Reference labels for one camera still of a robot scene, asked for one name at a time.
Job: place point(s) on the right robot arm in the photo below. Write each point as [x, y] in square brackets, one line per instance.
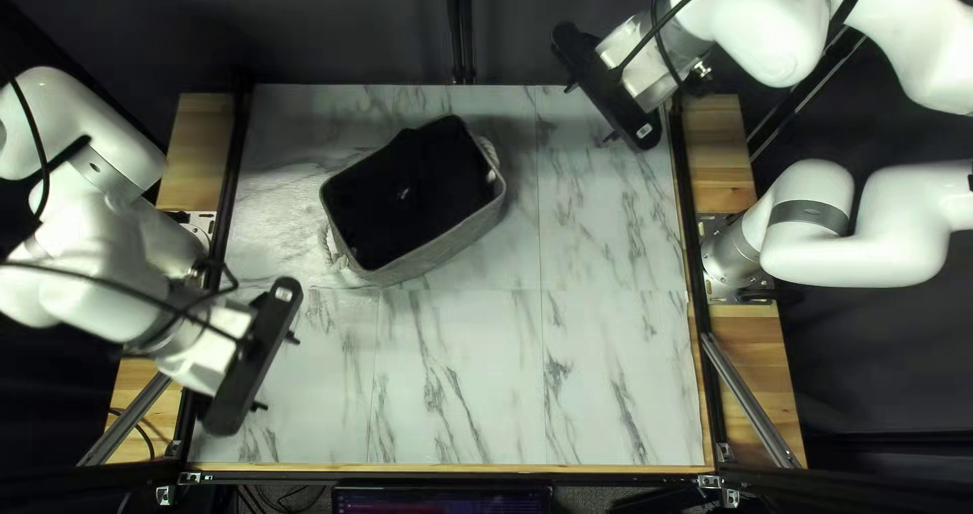
[874, 225]

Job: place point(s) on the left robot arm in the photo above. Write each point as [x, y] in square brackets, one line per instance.
[83, 225]

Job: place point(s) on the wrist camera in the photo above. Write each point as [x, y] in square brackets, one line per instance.
[604, 84]
[255, 354]

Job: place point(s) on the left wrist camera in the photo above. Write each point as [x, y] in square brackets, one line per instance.
[255, 354]

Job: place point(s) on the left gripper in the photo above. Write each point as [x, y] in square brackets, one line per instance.
[209, 350]

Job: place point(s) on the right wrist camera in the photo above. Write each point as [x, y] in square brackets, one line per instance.
[604, 84]

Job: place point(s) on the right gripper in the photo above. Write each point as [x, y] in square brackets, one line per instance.
[654, 77]

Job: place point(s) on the black sweatshirt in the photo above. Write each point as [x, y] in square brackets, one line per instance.
[410, 195]

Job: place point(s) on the laptop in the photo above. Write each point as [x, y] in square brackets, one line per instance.
[441, 500]

